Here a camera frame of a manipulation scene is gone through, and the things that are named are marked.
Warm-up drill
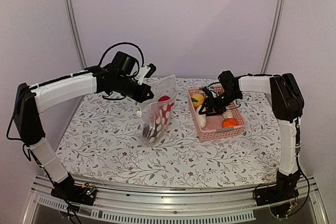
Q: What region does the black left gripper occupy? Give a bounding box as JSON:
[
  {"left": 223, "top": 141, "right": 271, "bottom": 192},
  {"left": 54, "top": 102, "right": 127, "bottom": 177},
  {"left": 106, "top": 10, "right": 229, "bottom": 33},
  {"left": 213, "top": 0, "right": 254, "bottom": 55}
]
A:
[{"left": 115, "top": 74, "right": 154, "bottom": 103}]

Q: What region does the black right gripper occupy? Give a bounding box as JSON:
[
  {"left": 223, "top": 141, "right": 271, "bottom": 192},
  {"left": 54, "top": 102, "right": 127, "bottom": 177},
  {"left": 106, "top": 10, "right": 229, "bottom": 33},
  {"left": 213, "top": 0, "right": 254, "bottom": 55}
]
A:
[{"left": 198, "top": 90, "right": 240, "bottom": 116}]

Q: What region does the white toy radish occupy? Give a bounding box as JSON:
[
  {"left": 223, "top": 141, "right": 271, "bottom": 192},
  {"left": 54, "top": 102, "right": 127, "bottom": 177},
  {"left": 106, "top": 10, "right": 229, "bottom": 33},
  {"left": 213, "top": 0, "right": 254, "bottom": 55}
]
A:
[
  {"left": 195, "top": 105, "right": 207, "bottom": 129},
  {"left": 222, "top": 110, "right": 234, "bottom": 119}
]

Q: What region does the red toy tomato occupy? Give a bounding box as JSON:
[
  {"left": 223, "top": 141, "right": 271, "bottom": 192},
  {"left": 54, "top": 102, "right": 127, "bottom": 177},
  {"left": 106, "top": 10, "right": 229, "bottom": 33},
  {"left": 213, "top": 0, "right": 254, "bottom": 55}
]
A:
[{"left": 158, "top": 95, "right": 170, "bottom": 102}]

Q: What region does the clear zip top bag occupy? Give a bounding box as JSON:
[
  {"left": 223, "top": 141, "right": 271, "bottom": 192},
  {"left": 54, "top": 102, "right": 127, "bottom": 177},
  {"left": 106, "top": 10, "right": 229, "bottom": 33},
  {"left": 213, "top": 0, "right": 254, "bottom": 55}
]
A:
[{"left": 138, "top": 75, "right": 177, "bottom": 146}]

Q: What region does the red toy strawberry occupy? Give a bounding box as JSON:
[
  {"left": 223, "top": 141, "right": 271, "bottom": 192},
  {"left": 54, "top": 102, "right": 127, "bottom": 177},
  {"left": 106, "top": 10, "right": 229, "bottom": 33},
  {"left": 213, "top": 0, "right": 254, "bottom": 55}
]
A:
[{"left": 155, "top": 102, "right": 174, "bottom": 131}]

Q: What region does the dark red toy fruit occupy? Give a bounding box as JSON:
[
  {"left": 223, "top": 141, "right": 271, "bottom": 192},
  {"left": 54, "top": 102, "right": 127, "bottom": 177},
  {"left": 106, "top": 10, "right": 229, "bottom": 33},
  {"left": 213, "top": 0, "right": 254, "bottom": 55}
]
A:
[{"left": 142, "top": 125, "right": 158, "bottom": 143}]

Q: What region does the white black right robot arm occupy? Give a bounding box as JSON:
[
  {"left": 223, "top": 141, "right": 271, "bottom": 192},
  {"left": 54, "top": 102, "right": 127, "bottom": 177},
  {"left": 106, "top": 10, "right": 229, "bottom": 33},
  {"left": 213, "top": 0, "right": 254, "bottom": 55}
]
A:
[{"left": 196, "top": 70, "right": 304, "bottom": 201}]

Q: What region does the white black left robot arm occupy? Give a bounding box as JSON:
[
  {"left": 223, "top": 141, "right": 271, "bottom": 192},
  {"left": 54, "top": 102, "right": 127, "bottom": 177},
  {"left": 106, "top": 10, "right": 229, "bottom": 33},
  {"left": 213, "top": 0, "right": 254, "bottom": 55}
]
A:
[{"left": 11, "top": 51, "right": 156, "bottom": 200}]

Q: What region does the yellow toy fruit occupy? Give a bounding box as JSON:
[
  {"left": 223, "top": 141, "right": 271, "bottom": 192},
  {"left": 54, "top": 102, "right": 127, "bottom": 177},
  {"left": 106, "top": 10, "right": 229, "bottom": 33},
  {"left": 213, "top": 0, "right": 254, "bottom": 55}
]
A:
[{"left": 191, "top": 93, "right": 205, "bottom": 109}]

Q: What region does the orange toy fruit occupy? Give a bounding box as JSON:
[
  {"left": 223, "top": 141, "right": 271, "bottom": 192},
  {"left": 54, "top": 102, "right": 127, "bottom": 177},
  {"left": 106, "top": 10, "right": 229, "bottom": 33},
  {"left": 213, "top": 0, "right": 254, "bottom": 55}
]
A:
[{"left": 222, "top": 118, "right": 239, "bottom": 129}]

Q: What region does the pink plastic basket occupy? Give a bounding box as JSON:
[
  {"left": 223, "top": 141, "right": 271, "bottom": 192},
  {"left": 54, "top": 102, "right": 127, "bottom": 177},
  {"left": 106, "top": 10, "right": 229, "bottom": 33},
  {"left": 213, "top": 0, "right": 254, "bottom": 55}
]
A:
[{"left": 188, "top": 88, "right": 246, "bottom": 141}]

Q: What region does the floral patterned table mat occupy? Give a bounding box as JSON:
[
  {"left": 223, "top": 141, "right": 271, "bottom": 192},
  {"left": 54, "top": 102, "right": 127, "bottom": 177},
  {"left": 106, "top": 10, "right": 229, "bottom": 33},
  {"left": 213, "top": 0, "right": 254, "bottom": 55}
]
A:
[{"left": 56, "top": 78, "right": 280, "bottom": 188}]

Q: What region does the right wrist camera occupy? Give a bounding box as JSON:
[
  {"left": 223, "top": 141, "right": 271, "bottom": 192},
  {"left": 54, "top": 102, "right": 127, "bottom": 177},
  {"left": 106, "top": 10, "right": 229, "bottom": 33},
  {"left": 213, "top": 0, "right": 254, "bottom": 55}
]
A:
[{"left": 202, "top": 87, "right": 218, "bottom": 98}]

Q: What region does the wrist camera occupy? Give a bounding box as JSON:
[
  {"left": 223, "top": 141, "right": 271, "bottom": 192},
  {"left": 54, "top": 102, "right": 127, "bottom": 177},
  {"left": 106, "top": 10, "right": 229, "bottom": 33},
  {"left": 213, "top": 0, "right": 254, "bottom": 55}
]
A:
[
  {"left": 134, "top": 63, "right": 156, "bottom": 85},
  {"left": 202, "top": 87, "right": 218, "bottom": 98}
]

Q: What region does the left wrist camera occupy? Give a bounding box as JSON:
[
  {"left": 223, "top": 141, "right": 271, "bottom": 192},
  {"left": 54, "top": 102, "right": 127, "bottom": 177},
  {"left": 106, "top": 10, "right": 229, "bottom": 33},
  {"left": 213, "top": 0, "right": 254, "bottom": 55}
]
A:
[{"left": 134, "top": 63, "right": 156, "bottom": 85}]

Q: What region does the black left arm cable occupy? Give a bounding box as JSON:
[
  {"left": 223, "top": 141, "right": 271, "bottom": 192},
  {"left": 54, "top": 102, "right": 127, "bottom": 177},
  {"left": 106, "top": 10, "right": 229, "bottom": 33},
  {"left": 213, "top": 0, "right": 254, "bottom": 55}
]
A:
[{"left": 98, "top": 41, "right": 145, "bottom": 69}]

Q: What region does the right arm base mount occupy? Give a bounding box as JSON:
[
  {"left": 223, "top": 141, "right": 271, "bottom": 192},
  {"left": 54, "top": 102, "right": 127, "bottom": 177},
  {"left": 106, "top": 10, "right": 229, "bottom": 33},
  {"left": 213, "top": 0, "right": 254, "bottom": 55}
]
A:
[{"left": 252, "top": 184, "right": 299, "bottom": 206}]

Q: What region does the aluminium front rail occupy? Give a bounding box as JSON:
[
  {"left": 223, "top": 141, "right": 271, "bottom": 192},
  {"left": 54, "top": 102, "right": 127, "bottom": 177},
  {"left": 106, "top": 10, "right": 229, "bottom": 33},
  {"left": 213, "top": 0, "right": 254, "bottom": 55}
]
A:
[{"left": 22, "top": 175, "right": 331, "bottom": 223}]

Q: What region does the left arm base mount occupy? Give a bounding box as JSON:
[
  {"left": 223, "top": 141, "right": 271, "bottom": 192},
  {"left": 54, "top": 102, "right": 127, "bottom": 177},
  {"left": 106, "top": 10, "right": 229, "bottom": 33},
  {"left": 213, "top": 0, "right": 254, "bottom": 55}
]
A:
[{"left": 51, "top": 179, "right": 97, "bottom": 206}]

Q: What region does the right aluminium frame post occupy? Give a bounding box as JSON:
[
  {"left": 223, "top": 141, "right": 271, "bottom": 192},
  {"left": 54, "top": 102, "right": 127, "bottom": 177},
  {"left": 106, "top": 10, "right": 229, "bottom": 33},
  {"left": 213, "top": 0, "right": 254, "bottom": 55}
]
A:
[{"left": 260, "top": 0, "right": 285, "bottom": 74}]

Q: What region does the aluminium frame post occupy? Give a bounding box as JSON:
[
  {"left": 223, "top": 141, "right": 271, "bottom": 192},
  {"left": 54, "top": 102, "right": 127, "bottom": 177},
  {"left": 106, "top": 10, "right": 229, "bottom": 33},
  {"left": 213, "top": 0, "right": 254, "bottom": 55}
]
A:
[
  {"left": 59, "top": 0, "right": 92, "bottom": 84},
  {"left": 260, "top": 0, "right": 285, "bottom": 74}
]

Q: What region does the left aluminium frame post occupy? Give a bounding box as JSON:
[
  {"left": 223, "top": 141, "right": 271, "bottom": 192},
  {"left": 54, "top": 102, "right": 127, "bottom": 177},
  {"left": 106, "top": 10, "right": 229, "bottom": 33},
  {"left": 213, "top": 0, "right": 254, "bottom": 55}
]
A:
[{"left": 59, "top": 0, "right": 92, "bottom": 84}]

